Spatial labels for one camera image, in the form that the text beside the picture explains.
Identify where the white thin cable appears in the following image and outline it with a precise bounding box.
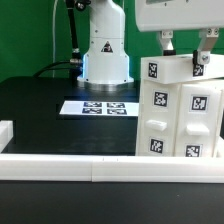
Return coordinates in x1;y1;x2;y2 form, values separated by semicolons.
51;0;59;78

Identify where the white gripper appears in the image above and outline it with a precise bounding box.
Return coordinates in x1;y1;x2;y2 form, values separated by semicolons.
135;0;224;65

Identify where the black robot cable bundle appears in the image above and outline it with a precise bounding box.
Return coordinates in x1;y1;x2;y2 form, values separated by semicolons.
32;0;92;80

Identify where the white cabinet door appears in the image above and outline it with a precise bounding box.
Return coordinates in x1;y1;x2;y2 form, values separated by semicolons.
175;81;222;157
136;81;181;156

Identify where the white cabinet body box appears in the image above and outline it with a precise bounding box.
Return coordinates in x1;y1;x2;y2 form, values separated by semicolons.
136;79;224;157

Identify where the white marker base plate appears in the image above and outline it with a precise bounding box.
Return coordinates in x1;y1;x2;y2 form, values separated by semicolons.
60;101;139;117

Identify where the small white cabinet top block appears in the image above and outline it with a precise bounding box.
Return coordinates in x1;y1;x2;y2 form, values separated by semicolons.
141;54;224;84

